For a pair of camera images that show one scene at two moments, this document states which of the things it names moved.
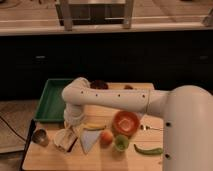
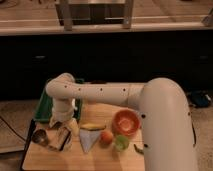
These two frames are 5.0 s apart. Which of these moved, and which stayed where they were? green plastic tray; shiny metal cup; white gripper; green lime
Moved: white gripper
Stayed: shiny metal cup; green lime; green plastic tray
